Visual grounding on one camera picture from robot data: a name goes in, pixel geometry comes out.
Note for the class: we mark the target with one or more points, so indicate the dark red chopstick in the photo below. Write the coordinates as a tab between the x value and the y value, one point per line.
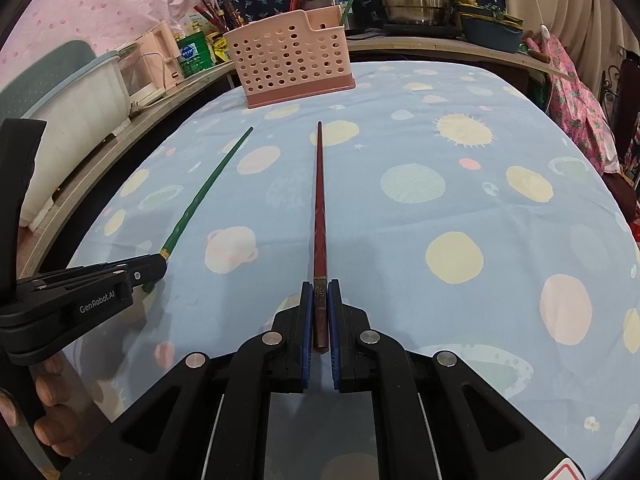
319	210

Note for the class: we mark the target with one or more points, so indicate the black induction cooker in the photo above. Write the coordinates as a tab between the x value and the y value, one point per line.
420	29

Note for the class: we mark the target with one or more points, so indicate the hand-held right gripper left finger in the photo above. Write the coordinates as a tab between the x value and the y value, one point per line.
306	355

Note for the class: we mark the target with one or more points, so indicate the blue plastic basin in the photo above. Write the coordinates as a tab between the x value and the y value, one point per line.
487	32

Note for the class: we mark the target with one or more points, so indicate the blue planet tablecloth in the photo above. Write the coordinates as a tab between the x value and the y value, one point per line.
425	220

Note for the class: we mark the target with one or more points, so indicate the yellow seasoning packet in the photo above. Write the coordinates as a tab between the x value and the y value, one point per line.
221	47

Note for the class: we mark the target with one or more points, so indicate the pink floral cloth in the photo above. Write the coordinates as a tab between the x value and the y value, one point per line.
575	105

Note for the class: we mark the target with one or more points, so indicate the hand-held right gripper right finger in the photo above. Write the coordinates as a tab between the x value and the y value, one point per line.
336	355

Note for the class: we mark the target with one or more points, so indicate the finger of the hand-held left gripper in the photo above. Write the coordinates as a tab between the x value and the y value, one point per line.
142	270

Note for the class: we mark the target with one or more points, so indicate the person's left hand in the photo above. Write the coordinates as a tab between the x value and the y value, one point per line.
57	410

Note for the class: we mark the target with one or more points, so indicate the green detergent bottle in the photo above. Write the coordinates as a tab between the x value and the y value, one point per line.
195	55

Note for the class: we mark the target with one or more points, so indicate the beige curtain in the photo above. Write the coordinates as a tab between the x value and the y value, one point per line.
585	20

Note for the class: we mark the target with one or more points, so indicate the pink electric kettle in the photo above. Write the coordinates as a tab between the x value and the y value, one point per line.
160	55

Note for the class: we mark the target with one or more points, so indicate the pink perforated utensil basket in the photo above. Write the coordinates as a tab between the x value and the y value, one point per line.
285	60

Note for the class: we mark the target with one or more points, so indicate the blue lidded dish drainer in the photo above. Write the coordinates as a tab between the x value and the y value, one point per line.
85	95

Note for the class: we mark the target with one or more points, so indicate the pink dotted sheet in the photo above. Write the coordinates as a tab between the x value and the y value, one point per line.
100	5

